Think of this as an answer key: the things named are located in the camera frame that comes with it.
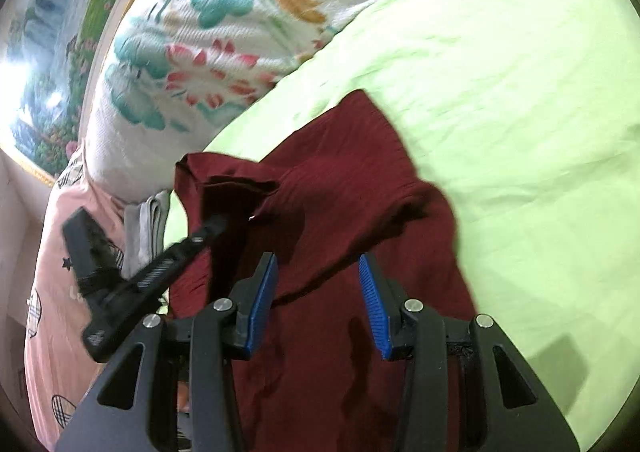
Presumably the dark red knit garment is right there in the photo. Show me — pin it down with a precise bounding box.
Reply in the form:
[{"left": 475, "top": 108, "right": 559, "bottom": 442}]
[{"left": 167, "top": 89, "right": 478, "bottom": 452}]

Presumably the gold-framed landscape wall picture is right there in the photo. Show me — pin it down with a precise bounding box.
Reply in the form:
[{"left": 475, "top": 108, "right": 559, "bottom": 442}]
[{"left": 0, "top": 0, "right": 187, "bottom": 189}]

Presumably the white floral blanket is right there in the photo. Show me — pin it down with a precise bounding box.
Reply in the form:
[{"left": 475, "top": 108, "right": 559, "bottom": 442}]
[{"left": 82, "top": 0, "right": 501, "bottom": 203}]

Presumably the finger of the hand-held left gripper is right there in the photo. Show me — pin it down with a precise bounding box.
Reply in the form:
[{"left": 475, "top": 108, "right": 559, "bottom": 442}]
[{"left": 127, "top": 213, "right": 227, "bottom": 303}]

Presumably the light green bed sheet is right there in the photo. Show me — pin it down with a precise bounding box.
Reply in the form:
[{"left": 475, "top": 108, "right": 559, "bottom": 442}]
[{"left": 164, "top": 0, "right": 637, "bottom": 452}]

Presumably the folded grey cloth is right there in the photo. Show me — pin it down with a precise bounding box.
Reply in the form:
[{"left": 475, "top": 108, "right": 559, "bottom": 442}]
[{"left": 122, "top": 189, "right": 173, "bottom": 283}]

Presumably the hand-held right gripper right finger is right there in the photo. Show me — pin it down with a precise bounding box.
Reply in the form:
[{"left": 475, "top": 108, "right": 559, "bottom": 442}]
[{"left": 357, "top": 252, "right": 581, "bottom": 452}]

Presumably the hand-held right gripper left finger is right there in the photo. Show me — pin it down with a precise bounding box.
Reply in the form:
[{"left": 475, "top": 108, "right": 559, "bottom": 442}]
[{"left": 55, "top": 252, "right": 279, "bottom": 452}]

